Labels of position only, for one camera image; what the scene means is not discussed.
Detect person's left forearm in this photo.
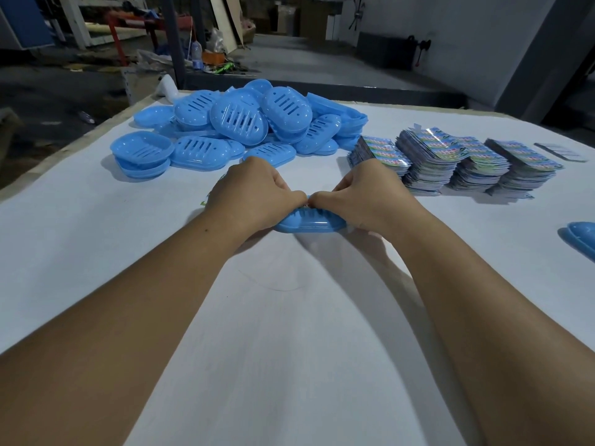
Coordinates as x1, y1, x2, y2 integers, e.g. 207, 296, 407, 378
0, 211, 254, 446

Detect leaning wooden boards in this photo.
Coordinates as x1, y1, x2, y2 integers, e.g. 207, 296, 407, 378
208, 0, 245, 54

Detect blue soap dish tray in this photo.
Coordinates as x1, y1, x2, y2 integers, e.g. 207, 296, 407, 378
558, 221, 595, 263

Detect small grey card stack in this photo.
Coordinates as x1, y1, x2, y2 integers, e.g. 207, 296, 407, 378
534, 142, 588, 163

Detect person's right hand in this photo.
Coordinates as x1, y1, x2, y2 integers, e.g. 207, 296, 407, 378
308, 158, 430, 241

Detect black wall-mounted box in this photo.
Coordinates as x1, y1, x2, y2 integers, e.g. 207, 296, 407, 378
356, 31, 432, 71

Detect dark metal post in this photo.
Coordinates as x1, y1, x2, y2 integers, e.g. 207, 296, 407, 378
159, 0, 187, 89

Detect blue plastic soap dish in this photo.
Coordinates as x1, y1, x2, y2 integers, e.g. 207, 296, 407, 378
274, 205, 348, 234

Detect person's right forearm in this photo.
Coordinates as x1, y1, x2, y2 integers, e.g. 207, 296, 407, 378
379, 206, 595, 446

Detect red metal frame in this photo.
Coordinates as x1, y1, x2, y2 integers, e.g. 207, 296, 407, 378
106, 11, 193, 66

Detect pile of blue soap dishes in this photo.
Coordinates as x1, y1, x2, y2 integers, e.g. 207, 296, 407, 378
110, 79, 369, 180

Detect person's left hand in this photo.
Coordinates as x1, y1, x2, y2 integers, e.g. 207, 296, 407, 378
203, 156, 308, 241

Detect stacks of colourful printed cards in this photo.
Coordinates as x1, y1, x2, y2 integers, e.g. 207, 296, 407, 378
347, 127, 565, 200

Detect white wooden frame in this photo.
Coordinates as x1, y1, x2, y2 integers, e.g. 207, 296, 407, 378
56, 0, 149, 50

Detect white plastic bottle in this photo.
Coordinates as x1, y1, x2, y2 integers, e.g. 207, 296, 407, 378
155, 74, 180, 103

